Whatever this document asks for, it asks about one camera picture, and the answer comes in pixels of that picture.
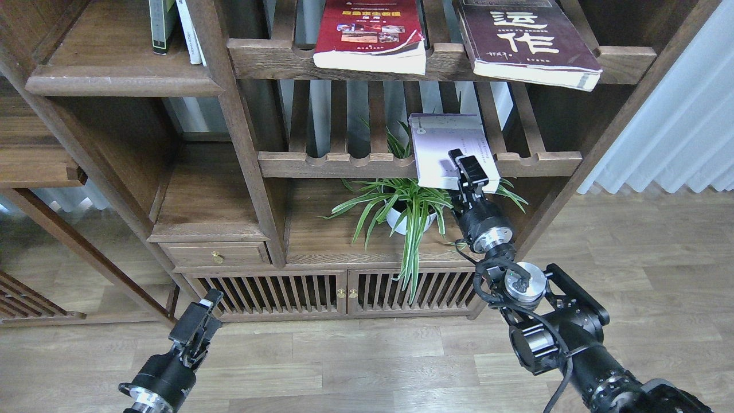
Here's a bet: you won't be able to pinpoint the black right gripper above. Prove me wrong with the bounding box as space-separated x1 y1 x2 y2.
448 149 516 254

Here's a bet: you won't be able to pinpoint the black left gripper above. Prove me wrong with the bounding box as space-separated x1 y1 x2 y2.
119 289 224 412

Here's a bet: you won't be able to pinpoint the pale lilac book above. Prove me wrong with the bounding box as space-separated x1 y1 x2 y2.
409 113 500 193

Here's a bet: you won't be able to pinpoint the maroon book white characters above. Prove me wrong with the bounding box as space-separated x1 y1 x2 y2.
455 1 603 91

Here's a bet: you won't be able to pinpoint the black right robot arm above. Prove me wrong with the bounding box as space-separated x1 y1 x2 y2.
449 149 710 412

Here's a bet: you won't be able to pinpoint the green spider plant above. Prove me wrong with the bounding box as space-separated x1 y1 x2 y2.
329 123 527 303

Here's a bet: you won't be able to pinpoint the brass drawer knob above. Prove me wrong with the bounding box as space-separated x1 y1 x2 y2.
212 251 225 264

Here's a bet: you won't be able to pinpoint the white plant pot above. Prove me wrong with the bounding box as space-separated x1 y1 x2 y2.
387 201 438 235

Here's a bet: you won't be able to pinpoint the red cover book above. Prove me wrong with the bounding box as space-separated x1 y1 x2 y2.
314 1 427 75

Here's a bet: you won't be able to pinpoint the wooden side rack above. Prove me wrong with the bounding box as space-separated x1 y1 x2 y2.
1 271 87 326

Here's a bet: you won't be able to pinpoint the dark wooden bookshelf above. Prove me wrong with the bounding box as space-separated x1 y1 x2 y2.
2 1 720 321

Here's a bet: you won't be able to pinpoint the white pleated curtain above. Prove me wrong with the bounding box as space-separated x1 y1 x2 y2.
577 1 733 194

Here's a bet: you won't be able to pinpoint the white thin book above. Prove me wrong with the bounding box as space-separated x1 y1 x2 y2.
175 0 206 66

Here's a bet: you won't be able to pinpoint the green spine book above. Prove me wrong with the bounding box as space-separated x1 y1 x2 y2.
149 0 178 55

